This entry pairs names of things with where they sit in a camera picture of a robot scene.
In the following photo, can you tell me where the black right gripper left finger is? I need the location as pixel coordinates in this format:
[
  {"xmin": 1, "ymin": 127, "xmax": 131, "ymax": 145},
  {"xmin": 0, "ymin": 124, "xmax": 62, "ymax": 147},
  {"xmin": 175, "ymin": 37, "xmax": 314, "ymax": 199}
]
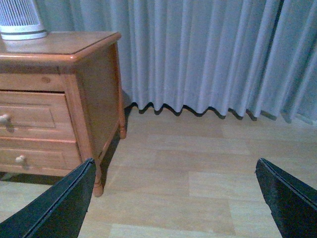
[{"xmin": 0, "ymin": 158, "xmax": 96, "ymax": 238}]

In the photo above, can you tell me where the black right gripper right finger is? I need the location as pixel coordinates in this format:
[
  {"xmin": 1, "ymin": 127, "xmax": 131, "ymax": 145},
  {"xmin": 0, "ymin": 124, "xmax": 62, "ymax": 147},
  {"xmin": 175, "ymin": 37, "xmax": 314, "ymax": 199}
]
[{"xmin": 255, "ymin": 158, "xmax": 317, "ymax": 238}]

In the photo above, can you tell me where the wooden drawer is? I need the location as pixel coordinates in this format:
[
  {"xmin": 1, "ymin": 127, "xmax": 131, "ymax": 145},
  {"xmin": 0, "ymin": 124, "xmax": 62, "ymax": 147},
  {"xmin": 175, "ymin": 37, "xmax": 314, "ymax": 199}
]
[
  {"xmin": 0, "ymin": 148, "xmax": 81, "ymax": 170},
  {"xmin": 0, "ymin": 91, "xmax": 76, "ymax": 141}
]

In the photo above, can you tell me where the wooden nightstand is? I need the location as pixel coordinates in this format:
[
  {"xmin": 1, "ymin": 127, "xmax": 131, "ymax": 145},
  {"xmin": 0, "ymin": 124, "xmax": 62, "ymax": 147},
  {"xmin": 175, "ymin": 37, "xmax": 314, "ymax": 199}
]
[{"xmin": 0, "ymin": 32, "xmax": 126, "ymax": 197}]

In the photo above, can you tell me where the grey curtain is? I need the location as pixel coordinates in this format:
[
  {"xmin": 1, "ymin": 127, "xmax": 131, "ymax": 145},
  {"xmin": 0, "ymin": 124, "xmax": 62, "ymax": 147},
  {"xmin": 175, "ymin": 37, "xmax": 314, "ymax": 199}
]
[{"xmin": 37, "ymin": 0, "xmax": 317, "ymax": 121}]

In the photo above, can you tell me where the white cylindrical air purifier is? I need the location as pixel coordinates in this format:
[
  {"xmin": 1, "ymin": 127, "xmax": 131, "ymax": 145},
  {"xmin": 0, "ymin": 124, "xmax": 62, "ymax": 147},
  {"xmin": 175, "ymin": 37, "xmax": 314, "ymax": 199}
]
[{"xmin": 0, "ymin": 0, "xmax": 48, "ymax": 40}]

